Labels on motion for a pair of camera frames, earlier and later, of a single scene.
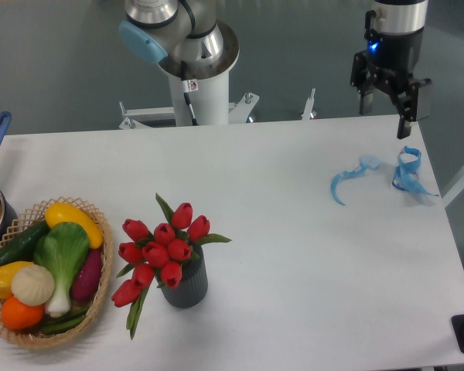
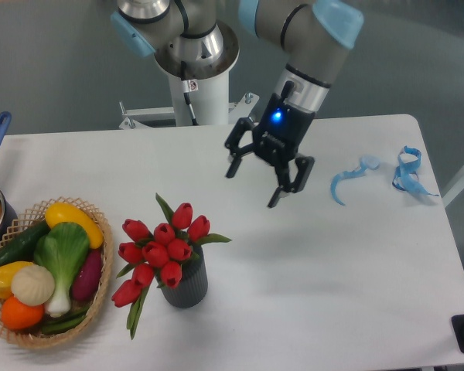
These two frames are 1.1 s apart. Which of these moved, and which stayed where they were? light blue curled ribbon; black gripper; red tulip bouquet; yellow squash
Moved: black gripper
Stayed: yellow squash; light blue curled ribbon; red tulip bouquet
